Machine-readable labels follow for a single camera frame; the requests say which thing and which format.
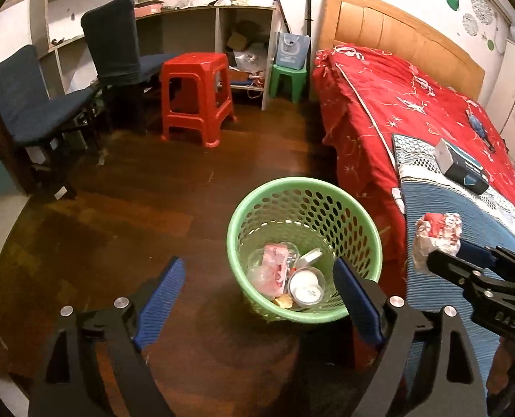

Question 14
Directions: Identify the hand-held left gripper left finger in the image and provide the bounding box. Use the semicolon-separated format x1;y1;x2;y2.
28;256;186;417

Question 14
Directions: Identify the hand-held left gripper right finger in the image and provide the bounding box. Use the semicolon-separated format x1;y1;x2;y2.
333;257;488;417

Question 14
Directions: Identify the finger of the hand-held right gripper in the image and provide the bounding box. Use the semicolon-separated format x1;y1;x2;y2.
458;240;515;286
427;249;488;294

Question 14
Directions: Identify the red and white wrapper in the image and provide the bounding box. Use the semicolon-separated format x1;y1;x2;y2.
412;212;464;273

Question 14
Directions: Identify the clear cup with white lid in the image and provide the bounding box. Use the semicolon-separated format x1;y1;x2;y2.
288;266;327;310

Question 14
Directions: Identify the green plastic waste basket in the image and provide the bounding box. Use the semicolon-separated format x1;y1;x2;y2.
226;177;383;324

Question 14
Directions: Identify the blue ribbed blanket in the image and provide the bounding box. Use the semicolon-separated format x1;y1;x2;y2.
391;134;515;394

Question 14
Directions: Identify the dark cardboard box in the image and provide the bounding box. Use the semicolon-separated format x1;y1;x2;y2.
434;138;490;196

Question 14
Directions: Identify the blue toy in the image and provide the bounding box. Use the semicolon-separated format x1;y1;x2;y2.
466;111;497;154

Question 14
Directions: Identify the bed with red bedspread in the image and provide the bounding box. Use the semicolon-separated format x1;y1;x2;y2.
312;43;515;298

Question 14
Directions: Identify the green plastic stool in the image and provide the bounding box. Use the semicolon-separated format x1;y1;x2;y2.
268;64;309;104

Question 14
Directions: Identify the red plastic stool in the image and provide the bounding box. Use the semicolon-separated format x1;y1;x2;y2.
160;52;236;148

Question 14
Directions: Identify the dark blue chair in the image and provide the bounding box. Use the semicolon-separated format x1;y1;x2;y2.
0;44;107;201
80;0;181;136

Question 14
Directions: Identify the white plastic bag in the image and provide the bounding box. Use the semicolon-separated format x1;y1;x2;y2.
234;50;268;73

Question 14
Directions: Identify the wooden headboard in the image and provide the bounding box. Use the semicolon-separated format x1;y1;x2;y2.
317;0;487;106

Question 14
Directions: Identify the light blue shopping bag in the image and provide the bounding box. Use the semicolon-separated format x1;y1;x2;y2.
275;32;311;71

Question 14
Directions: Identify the brown cardboard box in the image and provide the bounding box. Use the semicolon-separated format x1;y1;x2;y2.
226;30;252;54

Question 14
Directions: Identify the wooden desk with shelves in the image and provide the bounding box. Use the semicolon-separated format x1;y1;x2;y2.
31;0;281;112

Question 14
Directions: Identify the pink flat box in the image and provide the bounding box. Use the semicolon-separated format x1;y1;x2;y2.
133;2;165;19

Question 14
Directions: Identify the dark striped stick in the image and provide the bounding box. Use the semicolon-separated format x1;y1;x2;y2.
274;0;291;34

